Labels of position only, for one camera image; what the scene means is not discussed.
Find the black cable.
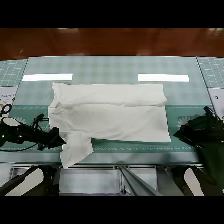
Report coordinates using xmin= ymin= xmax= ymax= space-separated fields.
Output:
xmin=0 ymin=142 xmax=42 ymax=153

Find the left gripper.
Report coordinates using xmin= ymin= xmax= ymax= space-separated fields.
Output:
xmin=40 ymin=127 xmax=67 ymax=151

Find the silver frame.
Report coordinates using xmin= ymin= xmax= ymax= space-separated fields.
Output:
xmin=0 ymin=161 xmax=224 ymax=197

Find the white T-shirt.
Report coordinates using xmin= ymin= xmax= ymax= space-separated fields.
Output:
xmin=47 ymin=81 xmax=172 ymax=170

